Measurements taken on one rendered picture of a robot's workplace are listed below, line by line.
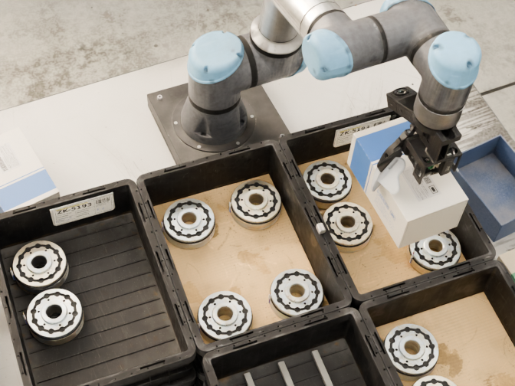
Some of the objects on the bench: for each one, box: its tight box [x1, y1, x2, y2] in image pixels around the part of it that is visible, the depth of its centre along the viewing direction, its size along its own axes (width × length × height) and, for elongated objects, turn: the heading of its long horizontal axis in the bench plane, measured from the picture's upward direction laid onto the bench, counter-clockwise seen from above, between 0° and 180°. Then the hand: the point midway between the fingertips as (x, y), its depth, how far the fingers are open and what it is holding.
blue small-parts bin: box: [450, 134, 515, 242], centre depth 213 cm, size 20×15×7 cm
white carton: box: [0, 126, 61, 213], centre depth 207 cm, size 20×12×9 cm, turn 31°
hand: (407, 174), depth 168 cm, fingers closed on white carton, 14 cm apart
